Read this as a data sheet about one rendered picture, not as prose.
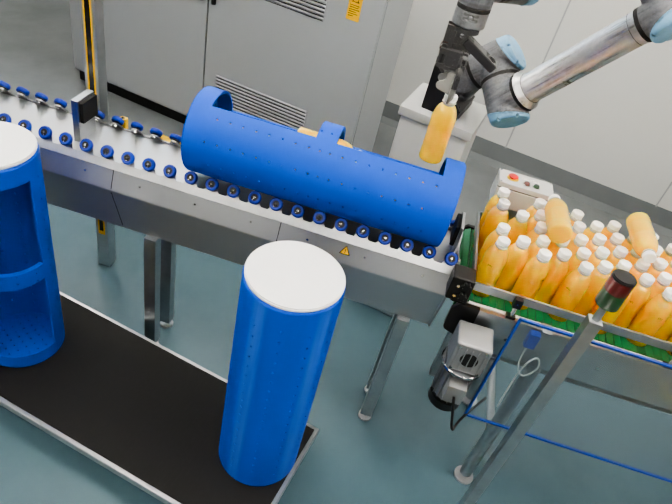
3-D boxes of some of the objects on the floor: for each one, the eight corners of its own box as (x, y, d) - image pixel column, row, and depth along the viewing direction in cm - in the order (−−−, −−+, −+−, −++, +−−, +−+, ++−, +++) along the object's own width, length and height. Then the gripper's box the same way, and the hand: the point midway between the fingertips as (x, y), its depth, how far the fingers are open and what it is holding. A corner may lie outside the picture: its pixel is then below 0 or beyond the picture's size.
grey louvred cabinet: (124, 60, 463) (117, -158, 372) (368, 162, 418) (429, -57, 328) (72, 80, 422) (51, -159, 331) (338, 196, 378) (397, -44, 287)
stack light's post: (456, 505, 229) (587, 312, 160) (465, 508, 229) (601, 316, 160) (455, 515, 226) (589, 322, 157) (465, 518, 226) (603, 326, 157)
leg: (163, 317, 272) (165, 210, 232) (175, 321, 271) (179, 214, 232) (157, 326, 267) (159, 217, 228) (169, 330, 267) (172, 222, 227)
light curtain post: (104, 256, 294) (79, -141, 188) (116, 259, 294) (96, -136, 187) (98, 263, 290) (68, -139, 183) (109, 267, 289) (85, -134, 183)
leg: (149, 339, 261) (148, 229, 221) (161, 343, 260) (163, 234, 221) (142, 348, 256) (141, 238, 217) (155, 352, 256) (156, 243, 216)
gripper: (450, 15, 161) (428, 87, 174) (447, 27, 152) (423, 102, 166) (480, 23, 161) (456, 95, 174) (479, 36, 152) (453, 110, 165)
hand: (451, 97), depth 169 cm, fingers closed on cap, 4 cm apart
